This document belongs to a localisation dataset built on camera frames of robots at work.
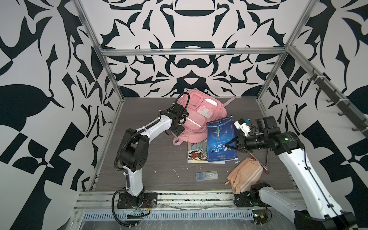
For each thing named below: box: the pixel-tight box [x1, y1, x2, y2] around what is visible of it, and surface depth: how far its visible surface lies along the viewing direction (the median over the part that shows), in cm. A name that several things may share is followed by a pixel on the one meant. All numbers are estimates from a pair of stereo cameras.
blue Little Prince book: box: [206, 115, 238, 163], surface depth 70 cm
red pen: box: [249, 152, 271, 175], surface depth 87 cm
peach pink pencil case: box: [227, 157, 264, 195], surface depth 83 cm
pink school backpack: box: [172, 89, 237, 146], surface depth 107 cm
